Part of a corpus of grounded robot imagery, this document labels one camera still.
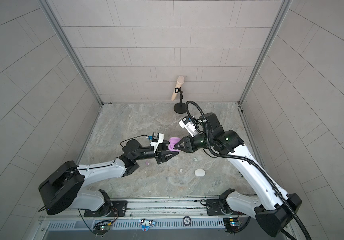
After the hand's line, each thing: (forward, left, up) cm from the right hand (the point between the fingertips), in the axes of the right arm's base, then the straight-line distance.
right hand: (177, 147), depth 63 cm
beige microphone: (+47, -5, +1) cm, 47 cm away
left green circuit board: (-24, +36, -25) cm, 49 cm away
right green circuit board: (-25, -23, -29) cm, 44 cm away
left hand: (-1, -1, -4) cm, 4 cm away
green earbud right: (+6, -10, -27) cm, 29 cm away
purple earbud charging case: (+3, +2, 0) cm, 4 cm away
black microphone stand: (+48, -4, -25) cm, 54 cm away
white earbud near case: (0, -1, -26) cm, 26 cm away
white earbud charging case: (-2, -11, -26) cm, 28 cm away
